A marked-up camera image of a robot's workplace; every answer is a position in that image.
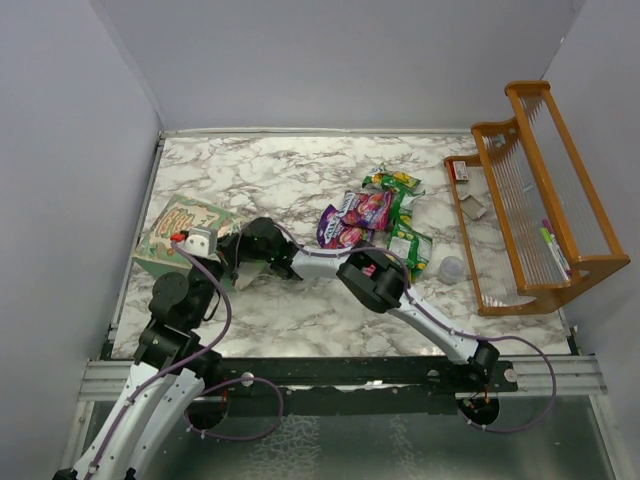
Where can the purple pink snack packet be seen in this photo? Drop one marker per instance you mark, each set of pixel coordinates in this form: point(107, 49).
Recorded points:
point(369, 211)

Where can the yellow green snack packet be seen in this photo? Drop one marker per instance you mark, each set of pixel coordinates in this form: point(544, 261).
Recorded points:
point(381, 178)

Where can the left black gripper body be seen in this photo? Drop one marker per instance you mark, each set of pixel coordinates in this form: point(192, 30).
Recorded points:
point(204, 280)

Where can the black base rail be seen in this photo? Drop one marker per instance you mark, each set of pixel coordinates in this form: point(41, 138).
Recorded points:
point(332, 386)

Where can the wooden tiered rack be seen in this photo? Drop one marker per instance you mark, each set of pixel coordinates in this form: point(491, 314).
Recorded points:
point(525, 169)

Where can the green marker pen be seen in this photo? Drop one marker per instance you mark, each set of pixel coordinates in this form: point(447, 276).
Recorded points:
point(566, 274)

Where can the green printed paper bag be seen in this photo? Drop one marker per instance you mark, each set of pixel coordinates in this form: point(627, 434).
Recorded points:
point(154, 252)

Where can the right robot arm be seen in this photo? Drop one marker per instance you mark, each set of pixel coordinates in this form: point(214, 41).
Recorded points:
point(376, 277)

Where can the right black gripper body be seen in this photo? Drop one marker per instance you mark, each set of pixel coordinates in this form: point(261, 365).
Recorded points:
point(247, 250)

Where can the small clear plastic cup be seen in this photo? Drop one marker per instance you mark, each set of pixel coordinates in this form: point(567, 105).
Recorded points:
point(451, 270)

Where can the purple marker pen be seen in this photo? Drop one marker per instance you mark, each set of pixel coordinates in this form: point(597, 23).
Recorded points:
point(546, 223)

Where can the red white small box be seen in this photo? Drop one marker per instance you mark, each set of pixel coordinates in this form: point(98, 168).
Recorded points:
point(460, 171)

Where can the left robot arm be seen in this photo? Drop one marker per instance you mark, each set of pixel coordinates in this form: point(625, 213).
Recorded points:
point(170, 369)

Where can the small grey cardboard box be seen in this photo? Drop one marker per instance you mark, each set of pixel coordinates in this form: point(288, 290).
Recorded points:
point(472, 207)

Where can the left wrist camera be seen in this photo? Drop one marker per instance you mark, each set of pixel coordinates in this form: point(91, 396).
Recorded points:
point(198, 241)

